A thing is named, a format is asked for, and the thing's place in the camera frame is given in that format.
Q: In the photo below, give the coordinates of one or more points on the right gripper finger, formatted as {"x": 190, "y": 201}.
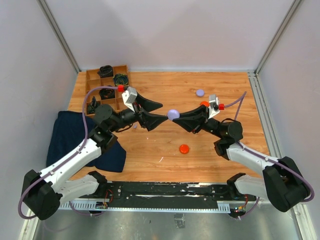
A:
{"x": 190, "y": 124}
{"x": 199, "y": 112}

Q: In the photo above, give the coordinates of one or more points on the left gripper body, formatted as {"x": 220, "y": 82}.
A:
{"x": 138, "y": 114}

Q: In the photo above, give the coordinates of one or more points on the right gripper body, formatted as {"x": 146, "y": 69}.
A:
{"x": 206, "y": 124}

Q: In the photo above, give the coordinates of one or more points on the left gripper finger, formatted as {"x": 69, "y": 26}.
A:
{"x": 152, "y": 121}
{"x": 148, "y": 105}

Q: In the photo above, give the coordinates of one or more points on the purple earbud case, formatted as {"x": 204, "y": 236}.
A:
{"x": 200, "y": 93}
{"x": 173, "y": 114}

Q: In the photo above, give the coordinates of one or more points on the orange earbud case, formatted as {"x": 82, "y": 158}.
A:
{"x": 205, "y": 103}
{"x": 184, "y": 149}

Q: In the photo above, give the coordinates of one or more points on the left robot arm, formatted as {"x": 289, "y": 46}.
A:
{"x": 45, "y": 191}

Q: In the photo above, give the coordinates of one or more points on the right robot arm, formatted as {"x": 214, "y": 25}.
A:
{"x": 280, "y": 180}

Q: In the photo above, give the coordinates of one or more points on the rolled green patterned tie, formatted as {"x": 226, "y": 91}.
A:
{"x": 120, "y": 79}

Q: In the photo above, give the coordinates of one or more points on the rolled black orange tie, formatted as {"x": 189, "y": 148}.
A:
{"x": 106, "y": 93}

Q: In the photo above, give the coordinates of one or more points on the wooden compartment tray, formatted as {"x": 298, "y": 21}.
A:
{"x": 93, "y": 80}

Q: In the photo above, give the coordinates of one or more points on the folded dark tie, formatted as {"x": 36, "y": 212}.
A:
{"x": 92, "y": 106}

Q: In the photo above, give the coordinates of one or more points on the rolled black tie top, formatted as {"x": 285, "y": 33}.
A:
{"x": 105, "y": 71}

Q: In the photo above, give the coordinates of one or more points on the dark blue cloth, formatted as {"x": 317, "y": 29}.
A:
{"x": 68, "y": 132}

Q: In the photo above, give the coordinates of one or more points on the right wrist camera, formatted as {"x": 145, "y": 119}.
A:
{"x": 214, "y": 105}

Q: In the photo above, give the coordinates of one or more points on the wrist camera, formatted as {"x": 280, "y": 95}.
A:
{"x": 214, "y": 105}
{"x": 129, "y": 95}

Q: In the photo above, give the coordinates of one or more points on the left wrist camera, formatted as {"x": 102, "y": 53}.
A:
{"x": 129, "y": 95}

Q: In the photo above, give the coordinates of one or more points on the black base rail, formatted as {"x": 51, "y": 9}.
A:
{"x": 162, "y": 195}

